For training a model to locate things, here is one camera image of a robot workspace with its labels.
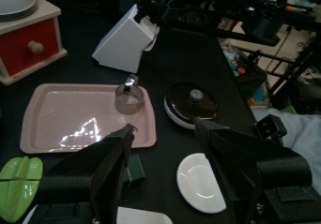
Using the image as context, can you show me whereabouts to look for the brown pan lid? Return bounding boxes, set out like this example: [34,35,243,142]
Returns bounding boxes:
[165,82,220,123]

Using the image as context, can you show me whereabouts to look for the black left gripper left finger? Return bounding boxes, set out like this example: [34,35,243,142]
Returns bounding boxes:
[30,123,140,224]

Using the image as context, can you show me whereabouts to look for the wooden toy coffee grinder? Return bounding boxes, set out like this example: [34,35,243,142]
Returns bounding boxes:
[0,0,70,87]

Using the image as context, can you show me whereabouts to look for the black metal stand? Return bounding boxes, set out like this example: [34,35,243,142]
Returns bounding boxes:
[233,24,321,111]

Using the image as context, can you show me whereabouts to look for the pink plastic tray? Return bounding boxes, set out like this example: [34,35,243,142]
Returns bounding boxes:
[19,82,158,155]

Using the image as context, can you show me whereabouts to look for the clear glass cup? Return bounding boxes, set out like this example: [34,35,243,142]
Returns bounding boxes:
[113,73,146,116]

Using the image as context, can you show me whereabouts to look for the white toy knife block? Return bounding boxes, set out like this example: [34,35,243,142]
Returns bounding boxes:
[90,3,162,75]

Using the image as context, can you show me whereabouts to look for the light blue cloth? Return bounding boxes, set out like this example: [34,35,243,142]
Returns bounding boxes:
[251,107,321,198]

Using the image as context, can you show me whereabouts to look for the white round plate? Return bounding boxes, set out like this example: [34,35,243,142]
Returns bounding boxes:
[176,152,229,215]

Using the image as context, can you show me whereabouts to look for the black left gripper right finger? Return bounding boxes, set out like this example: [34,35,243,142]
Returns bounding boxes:
[193,116,314,224]

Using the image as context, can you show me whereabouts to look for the green toy lime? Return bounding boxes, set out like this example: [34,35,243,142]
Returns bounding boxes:
[0,155,46,224]

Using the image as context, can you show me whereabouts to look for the small black box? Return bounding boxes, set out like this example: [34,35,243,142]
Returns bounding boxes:
[255,113,291,142]

